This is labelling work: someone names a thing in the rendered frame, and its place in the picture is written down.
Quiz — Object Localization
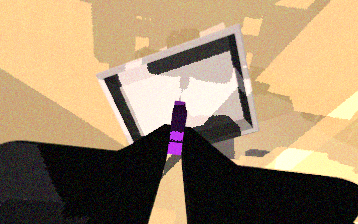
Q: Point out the violet fuse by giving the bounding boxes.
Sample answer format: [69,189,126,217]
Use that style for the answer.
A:
[167,96,187,155]

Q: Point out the white shallow tray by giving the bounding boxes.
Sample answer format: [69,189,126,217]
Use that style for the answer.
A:
[96,23,259,145]

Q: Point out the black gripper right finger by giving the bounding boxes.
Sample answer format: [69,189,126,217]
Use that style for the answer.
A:
[181,126,358,224]

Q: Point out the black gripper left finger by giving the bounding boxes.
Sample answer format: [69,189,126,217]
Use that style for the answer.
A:
[0,124,171,224]

